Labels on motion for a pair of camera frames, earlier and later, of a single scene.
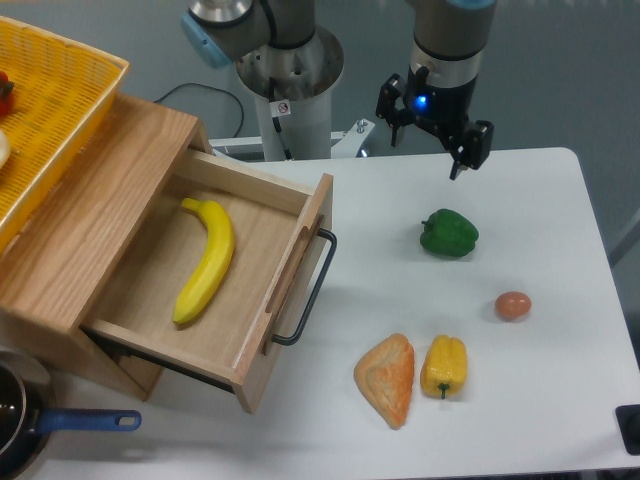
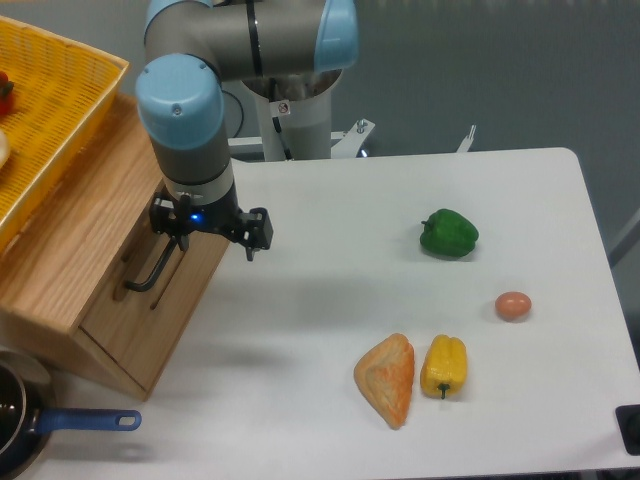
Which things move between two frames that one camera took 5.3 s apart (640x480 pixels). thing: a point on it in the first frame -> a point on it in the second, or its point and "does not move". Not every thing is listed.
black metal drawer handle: [286, 340] -> [144, 285]
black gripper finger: [473, 148] -> [257, 232]
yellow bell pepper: [444, 369] does not move
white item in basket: [5, 149] does not move
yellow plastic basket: [61, 90] does not move
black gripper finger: [387, 109] -> [173, 219]
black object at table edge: [628, 418] does not move
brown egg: [512, 306] does not move
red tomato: [6, 95] does not move
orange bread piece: [384, 373] does not move
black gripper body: [440, 109] -> [224, 215]
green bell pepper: [448, 233] does not move
